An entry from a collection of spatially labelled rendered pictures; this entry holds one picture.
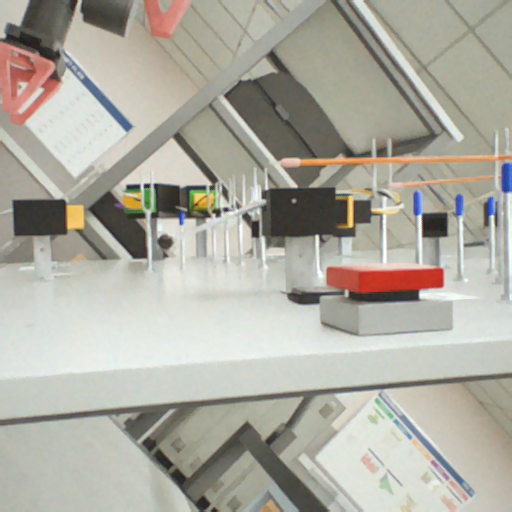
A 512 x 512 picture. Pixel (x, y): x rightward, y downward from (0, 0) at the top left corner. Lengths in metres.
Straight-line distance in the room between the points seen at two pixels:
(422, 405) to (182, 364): 8.70
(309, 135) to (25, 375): 1.47
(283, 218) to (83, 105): 7.93
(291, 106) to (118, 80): 6.92
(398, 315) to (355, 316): 0.02
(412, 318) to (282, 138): 1.34
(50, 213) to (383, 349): 0.60
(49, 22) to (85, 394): 0.70
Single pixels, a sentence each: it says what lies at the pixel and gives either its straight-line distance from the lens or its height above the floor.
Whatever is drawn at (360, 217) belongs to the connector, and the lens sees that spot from 0.59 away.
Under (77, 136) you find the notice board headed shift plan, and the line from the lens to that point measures 8.38.
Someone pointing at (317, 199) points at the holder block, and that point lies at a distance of 0.57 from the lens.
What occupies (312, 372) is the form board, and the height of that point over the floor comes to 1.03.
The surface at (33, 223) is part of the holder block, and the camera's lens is 0.87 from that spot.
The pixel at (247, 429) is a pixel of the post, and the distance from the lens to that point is 1.54.
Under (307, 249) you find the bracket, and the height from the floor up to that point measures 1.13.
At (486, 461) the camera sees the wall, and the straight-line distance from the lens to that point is 9.47.
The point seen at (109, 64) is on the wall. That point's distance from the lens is 8.63.
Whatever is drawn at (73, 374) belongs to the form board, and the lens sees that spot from 0.30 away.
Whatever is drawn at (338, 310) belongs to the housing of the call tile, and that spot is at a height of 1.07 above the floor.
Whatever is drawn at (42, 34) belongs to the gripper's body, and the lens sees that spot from 0.95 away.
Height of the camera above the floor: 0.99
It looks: 10 degrees up
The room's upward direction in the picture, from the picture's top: 47 degrees clockwise
